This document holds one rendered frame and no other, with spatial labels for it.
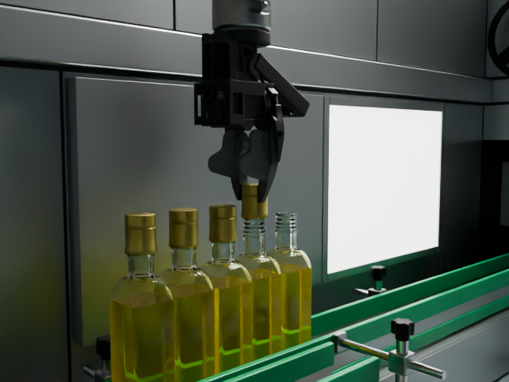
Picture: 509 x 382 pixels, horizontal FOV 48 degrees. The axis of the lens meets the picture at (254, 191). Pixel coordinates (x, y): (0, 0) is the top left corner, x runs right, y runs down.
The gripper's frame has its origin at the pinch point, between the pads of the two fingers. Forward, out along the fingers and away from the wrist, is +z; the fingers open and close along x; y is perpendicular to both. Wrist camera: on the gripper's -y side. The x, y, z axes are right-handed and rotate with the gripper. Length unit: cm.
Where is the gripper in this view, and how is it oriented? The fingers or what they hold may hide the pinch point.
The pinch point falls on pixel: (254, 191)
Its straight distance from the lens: 76.3
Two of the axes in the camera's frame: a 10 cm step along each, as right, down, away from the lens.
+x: 6.8, 0.7, -7.3
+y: -7.3, 0.6, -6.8
